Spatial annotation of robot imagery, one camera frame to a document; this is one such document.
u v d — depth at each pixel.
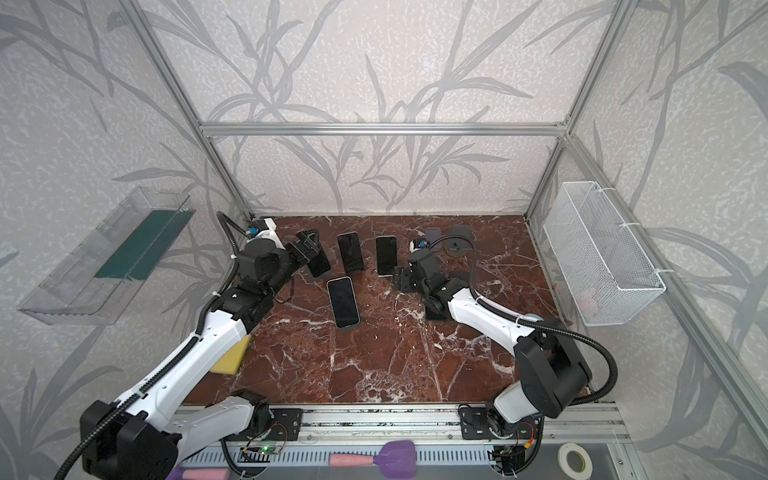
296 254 0.67
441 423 0.75
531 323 0.47
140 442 0.37
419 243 0.77
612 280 0.60
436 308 0.62
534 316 0.48
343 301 0.86
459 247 1.05
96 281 0.64
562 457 0.69
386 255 1.08
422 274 0.66
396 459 0.68
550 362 0.44
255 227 0.65
